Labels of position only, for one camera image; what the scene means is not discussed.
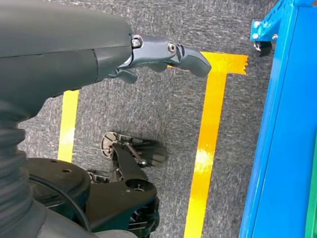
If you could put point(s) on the blue metal shelf rack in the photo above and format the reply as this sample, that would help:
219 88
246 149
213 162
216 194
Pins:
284 131

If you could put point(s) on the yellow floor tape square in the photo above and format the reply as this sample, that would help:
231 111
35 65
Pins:
205 148

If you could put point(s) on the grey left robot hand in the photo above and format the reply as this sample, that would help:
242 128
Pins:
62 49

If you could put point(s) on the green plastic crate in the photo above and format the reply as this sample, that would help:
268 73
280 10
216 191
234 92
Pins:
312 203

